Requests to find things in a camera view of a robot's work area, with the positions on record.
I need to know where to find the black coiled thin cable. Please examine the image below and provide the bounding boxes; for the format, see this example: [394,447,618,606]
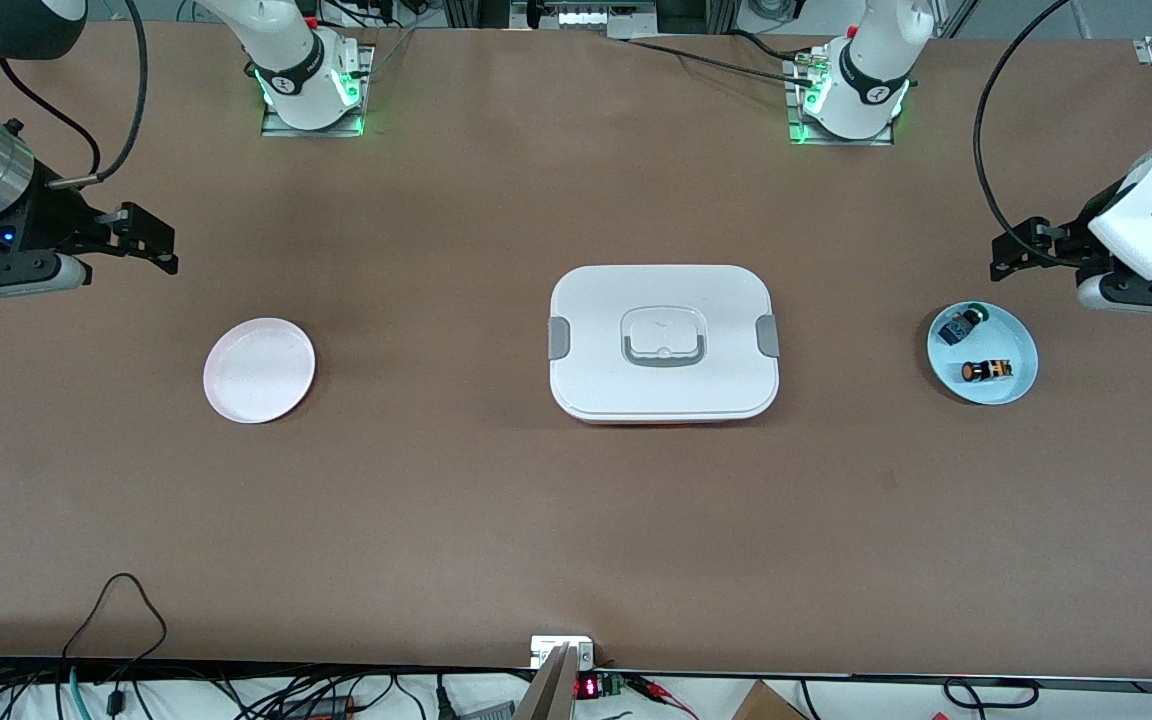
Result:
[941,677,1042,714]

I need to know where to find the black blue small part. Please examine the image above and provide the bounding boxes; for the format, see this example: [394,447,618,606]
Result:
[939,305,993,346]

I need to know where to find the pink round plate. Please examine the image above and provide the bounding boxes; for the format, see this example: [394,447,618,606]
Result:
[203,317,317,424]

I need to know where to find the black looped cable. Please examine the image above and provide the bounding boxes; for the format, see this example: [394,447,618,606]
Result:
[61,573,169,691]

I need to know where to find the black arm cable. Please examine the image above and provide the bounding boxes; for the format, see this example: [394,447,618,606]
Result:
[0,0,149,191]
[973,0,1077,243]

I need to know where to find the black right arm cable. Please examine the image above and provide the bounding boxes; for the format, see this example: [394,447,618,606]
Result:
[0,0,149,191]

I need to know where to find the white lidded lunch box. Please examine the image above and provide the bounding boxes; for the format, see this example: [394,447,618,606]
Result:
[548,264,780,426]

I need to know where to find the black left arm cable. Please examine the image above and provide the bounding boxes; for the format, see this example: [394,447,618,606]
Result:
[973,0,1077,243]

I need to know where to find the black cable across table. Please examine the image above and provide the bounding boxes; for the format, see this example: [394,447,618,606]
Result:
[626,30,822,89]

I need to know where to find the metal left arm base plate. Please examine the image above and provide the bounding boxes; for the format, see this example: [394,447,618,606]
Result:
[784,55,895,147]

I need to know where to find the red clip test leads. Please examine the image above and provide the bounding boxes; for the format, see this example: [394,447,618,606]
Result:
[631,673,699,717]

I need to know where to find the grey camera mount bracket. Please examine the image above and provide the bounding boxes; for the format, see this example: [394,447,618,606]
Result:
[514,635,597,720]

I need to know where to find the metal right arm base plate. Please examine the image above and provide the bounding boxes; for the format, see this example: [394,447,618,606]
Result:
[261,45,375,138]

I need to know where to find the brown cardboard piece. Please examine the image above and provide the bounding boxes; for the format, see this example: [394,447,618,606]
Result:
[731,680,807,720]

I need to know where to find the light blue round plate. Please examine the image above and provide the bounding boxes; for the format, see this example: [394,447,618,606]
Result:
[927,300,1039,406]

